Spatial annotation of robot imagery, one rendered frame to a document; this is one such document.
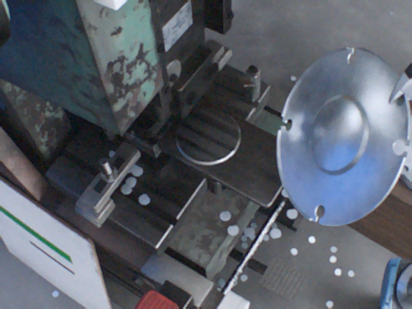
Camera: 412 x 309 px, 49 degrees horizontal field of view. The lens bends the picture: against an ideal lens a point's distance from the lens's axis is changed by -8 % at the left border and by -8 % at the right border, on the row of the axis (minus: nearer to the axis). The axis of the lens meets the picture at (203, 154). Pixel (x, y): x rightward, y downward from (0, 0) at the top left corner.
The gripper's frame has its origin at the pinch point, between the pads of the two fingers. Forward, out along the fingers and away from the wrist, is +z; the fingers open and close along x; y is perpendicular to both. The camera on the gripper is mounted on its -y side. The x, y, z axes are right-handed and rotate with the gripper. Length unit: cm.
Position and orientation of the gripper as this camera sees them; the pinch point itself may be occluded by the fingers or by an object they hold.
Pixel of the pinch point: (395, 94)
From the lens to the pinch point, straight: 72.9
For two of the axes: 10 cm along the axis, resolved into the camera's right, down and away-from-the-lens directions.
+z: -6.4, 5.6, 5.3
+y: 3.3, 8.2, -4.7
